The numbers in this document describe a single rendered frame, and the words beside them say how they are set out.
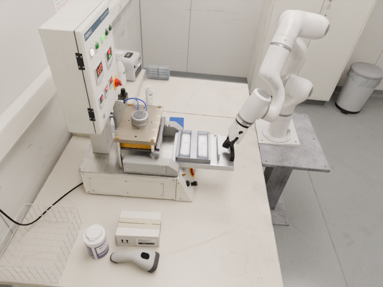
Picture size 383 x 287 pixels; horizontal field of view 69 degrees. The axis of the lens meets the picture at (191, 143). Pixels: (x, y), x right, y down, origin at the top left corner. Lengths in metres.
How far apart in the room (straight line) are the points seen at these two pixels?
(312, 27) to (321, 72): 2.30
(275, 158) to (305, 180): 1.08
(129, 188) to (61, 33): 0.74
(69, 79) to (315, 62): 2.92
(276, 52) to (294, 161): 0.78
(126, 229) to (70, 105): 0.55
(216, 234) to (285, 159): 0.69
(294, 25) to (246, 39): 2.48
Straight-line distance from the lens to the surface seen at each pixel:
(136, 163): 1.26
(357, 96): 3.87
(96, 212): 1.43
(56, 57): 1.04
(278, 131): 1.83
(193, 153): 1.31
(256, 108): 1.19
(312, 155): 1.87
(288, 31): 1.24
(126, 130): 1.25
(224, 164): 1.31
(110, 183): 1.39
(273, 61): 1.21
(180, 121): 1.88
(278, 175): 2.11
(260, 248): 1.36
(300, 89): 1.64
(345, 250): 2.51
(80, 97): 1.10
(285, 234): 2.36
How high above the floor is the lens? 1.90
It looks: 42 degrees down
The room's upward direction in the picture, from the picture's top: 5 degrees clockwise
